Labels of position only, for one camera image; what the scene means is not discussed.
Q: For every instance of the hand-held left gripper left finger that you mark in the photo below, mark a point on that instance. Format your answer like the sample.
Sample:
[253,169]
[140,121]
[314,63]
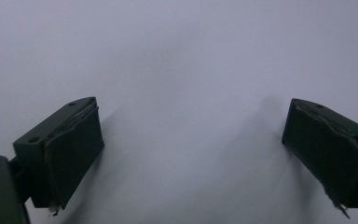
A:
[62,155]

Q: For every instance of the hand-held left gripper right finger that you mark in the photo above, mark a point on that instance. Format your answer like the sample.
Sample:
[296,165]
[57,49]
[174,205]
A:
[329,155]

